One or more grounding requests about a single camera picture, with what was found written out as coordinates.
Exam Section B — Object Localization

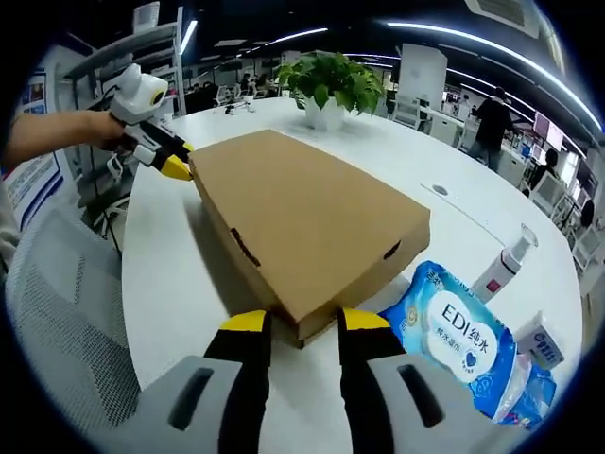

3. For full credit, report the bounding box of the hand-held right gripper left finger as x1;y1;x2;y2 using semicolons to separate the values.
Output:
114;307;275;454

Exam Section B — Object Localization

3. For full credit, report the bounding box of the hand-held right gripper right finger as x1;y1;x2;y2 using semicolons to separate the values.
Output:
336;306;516;454

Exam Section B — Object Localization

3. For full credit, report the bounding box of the blue white wet wipes pack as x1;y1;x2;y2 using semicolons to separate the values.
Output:
377;259;519;420

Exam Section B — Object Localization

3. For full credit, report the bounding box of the brown cardboard shoe box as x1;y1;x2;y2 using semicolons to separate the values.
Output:
187;129;432;351

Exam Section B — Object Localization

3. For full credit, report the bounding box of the blue translucent plastic pack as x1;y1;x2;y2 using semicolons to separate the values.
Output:
491;352;558;427

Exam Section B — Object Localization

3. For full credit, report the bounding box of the white pump bottle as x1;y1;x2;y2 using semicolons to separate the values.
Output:
470;224;539;304

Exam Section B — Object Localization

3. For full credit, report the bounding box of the white medicine box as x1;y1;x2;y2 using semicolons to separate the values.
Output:
514;310;567;373

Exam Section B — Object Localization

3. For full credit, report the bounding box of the grey metal shelf rack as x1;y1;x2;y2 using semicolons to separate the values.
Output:
63;4;185;119

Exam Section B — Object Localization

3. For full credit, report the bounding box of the white poster board blue border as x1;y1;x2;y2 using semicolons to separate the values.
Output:
4;150;65;233

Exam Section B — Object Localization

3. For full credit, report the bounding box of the person's white shirt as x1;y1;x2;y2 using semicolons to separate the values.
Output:
0;179;23;280

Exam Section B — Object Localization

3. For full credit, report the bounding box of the potted green plant white pot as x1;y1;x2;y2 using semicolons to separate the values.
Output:
273;50;387;132

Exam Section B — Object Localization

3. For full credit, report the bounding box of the grey mesh office chair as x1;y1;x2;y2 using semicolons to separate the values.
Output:
4;207;143;427

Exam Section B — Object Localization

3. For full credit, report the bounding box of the white office chair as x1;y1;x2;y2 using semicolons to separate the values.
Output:
531;169;568;215
391;96;425;130

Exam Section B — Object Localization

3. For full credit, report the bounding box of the white square pillar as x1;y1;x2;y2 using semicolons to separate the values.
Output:
399;43;448;103

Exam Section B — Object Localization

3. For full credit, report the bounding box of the long curved ceiling light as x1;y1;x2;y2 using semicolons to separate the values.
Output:
386;21;604;133

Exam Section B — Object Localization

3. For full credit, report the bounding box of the ceiling air conditioner unit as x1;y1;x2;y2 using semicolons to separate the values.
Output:
465;0;540;39

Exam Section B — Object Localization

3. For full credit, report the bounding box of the white table cable cover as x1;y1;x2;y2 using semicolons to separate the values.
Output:
420;182;507;247

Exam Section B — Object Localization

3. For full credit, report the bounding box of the pink wall screen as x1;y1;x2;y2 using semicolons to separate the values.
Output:
533;113;566;150

